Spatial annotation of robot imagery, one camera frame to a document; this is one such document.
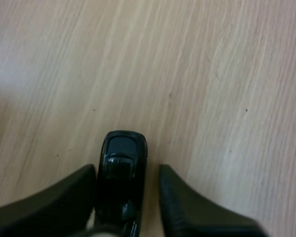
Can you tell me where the small dark grey toy car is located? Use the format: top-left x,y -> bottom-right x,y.
92,130 -> 149,237

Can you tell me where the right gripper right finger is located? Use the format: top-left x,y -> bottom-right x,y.
158,163 -> 272,237

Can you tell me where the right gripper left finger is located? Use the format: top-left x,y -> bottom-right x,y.
0,163 -> 98,237

